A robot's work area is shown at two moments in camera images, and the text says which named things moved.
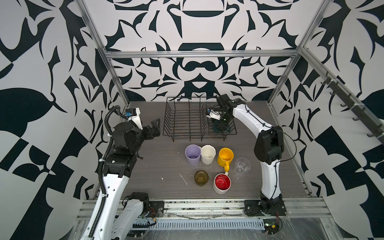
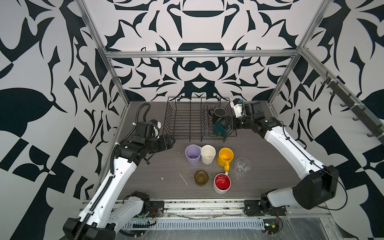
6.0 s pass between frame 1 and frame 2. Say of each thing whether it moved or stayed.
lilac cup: stayed
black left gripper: moved
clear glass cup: stayed
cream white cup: stayed
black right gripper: moved
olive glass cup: stayed
